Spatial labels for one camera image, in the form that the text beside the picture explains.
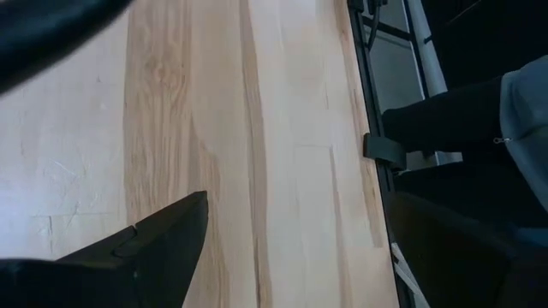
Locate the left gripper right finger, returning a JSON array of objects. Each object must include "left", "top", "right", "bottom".
[{"left": 389, "top": 192, "right": 548, "bottom": 308}]

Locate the black table frame rail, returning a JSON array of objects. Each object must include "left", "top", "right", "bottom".
[{"left": 347, "top": 0, "right": 414, "bottom": 308}]

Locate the blurred black rounded object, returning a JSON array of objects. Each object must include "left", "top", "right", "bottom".
[{"left": 0, "top": 0, "right": 134, "bottom": 98}]

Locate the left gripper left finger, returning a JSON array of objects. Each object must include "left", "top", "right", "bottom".
[{"left": 0, "top": 190, "right": 210, "bottom": 308}]

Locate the black clamp bracket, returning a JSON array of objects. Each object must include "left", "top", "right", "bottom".
[{"left": 362, "top": 133, "right": 407, "bottom": 173}]

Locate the person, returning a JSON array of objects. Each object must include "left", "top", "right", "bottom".
[{"left": 382, "top": 55, "right": 548, "bottom": 234}]

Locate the light grey table leg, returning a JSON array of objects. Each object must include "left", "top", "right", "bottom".
[{"left": 402, "top": 0, "right": 450, "bottom": 100}]

